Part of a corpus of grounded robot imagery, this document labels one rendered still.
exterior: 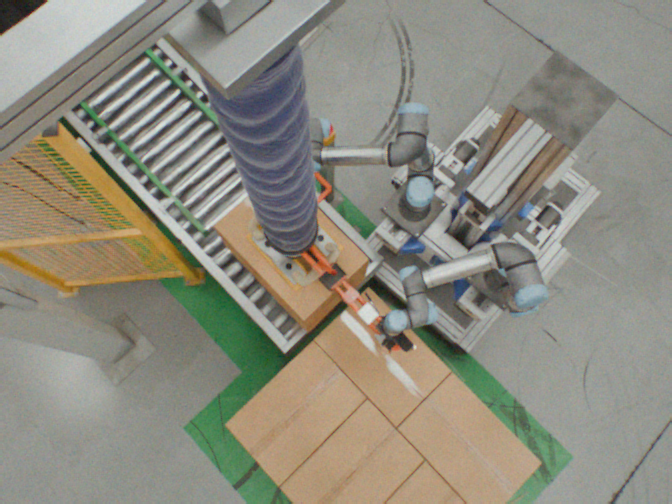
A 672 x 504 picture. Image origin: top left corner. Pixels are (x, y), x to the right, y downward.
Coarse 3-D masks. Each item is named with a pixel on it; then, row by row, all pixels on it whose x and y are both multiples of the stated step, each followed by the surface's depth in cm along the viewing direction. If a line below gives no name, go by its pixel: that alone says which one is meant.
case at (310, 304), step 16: (240, 208) 298; (224, 224) 296; (240, 224) 296; (224, 240) 304; (240, 240) 294; (336, 240) 294; (240, 256) 303; (256, 256) 292; (352, 256) 292; (256, 272) 296; (272, 272) 291; (352, 272) 290; (272, 288) 291; (288, 288) 289; (304, 288) 289; (320, 288) 289; (288, 304) 287; (304, 304) 287; (320, 304) 287; (336, 304) 322; (304, 320) 285; (320, 320) 321
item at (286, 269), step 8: (248, 240) 293; (256, 240) 292; (264, 240) 292; (256, 248) 292; (264, 248) 291; (264, 256) 291; (272, 264) 290; (280, 264) 289; (288, 264) 286; (296, 264) 289; (280, 272) 289; (288, 272) 288; (304, 272) 288; (288, 280) 288; (296, 288) 287
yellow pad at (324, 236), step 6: (318, 222) 295; (324, 228) 294; (318, 234) 292; (324, 234) 293; (330, 234) 293; (318, 240) 291; (324, 240) 292; (330, 240) 292; (318, 246) 291; (342, 246) 292; (324, 252) 290; (330, 252) 291
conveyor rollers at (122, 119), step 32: (96, 96) 370; (128, 96) 371; (128, 128) 365; (160, 128) 366; (160, 160) 361; (192, 160) 361; (160, 192) 358; (224, 192) 356; (192, 224) 352; (224, 256) 346
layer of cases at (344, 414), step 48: (336, 336) 336; (288, 384) 330; (336, 384) 330; (384, 384) 330; (432, 384) 330; (240, 432) 324; (288, 432) 324; (336, 432) 324; (384, 432) 324; (432, 432) 324; (480, 432) 324; (288, 480) 318; (336, 480) 318; (384, 480) 318; (432, 480) 319; (480, 480) 319
